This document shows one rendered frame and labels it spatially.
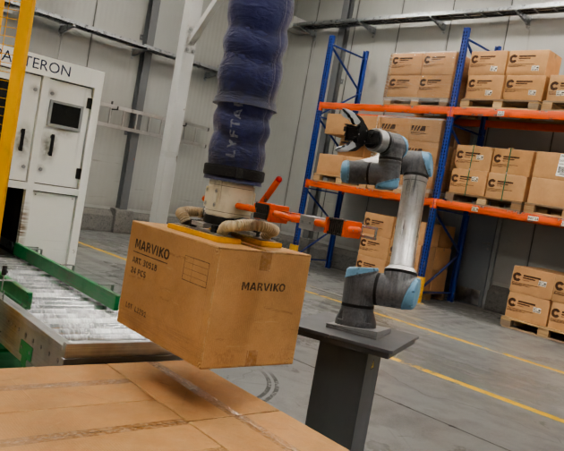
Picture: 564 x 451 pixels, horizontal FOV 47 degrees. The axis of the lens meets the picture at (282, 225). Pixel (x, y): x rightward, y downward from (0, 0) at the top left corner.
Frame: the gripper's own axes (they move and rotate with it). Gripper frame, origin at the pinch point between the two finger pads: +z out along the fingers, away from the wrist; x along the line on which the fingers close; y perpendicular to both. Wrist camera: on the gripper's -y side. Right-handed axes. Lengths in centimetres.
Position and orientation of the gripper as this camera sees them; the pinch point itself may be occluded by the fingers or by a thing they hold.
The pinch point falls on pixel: (339, 129)
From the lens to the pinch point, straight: 237.3
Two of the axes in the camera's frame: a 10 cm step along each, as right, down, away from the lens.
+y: -6.4, -1.5, 7.6
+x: 1.7, -9.8, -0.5
